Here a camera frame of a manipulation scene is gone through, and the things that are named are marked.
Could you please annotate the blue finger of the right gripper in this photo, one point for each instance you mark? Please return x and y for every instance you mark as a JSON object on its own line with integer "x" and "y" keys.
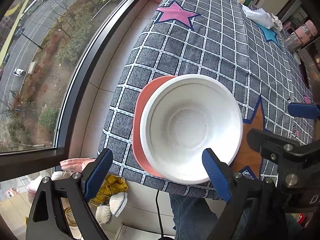
{"x": 304, "y": 110}

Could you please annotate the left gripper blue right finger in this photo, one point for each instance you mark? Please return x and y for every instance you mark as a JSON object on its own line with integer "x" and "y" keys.
{"x": 219, "y": 173}

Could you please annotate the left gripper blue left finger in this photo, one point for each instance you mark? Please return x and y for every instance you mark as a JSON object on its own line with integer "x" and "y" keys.
{"x": 94, "y": 174}

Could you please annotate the pink rectangular plastic plate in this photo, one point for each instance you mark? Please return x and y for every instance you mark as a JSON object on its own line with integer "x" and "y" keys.
{"x": 140, "y": 121}

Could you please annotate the white paper bowl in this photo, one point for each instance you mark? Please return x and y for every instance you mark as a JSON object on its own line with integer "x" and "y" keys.
{"x": 187, "y": 115}

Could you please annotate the yellow cloth on floor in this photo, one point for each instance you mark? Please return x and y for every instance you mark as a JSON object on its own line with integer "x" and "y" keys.
{"x": 111, "y": 185}

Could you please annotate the white slipper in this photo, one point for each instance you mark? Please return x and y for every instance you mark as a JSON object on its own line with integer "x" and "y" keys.
{"x": 117, "y": 203}

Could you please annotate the person's jeans leg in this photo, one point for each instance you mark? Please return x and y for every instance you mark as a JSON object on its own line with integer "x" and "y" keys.
{"x": 193, "y": 218}

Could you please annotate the pink plastic stool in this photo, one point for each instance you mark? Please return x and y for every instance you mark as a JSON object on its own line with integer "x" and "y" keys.
{"x": 287, "y": 26}

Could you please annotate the crumpled white tissue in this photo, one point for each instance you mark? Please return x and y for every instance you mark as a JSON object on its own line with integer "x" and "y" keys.
{"x": 277, "y": 22}

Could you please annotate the white crumpled cloth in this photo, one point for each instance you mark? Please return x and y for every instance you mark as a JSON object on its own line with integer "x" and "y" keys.
{"x": 259, "y": 16}

